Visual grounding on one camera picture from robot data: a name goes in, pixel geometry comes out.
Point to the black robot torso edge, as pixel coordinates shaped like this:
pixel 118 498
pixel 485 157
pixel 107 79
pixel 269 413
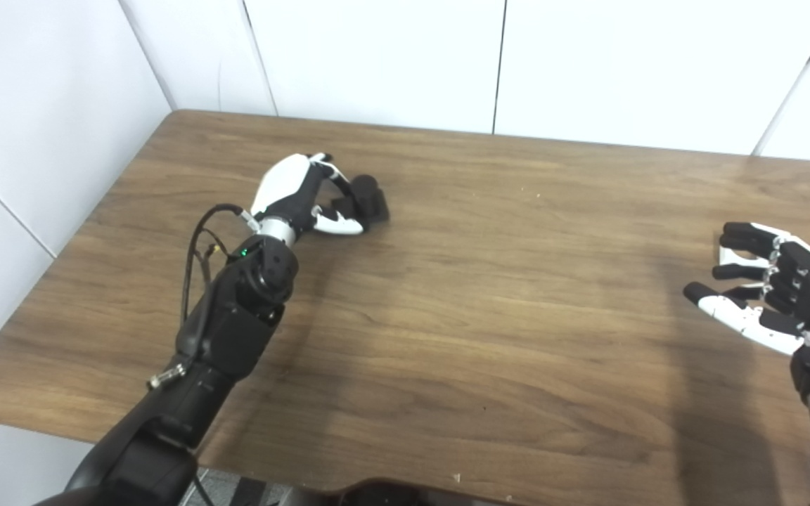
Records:
pixel 391 493

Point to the black peg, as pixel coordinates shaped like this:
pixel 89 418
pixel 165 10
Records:
pixel 371 200

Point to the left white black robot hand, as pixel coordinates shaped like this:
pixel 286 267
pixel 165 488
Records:
pixel 285 186

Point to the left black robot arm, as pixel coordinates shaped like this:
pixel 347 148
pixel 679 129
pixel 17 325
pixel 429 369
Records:
pixel 229 330

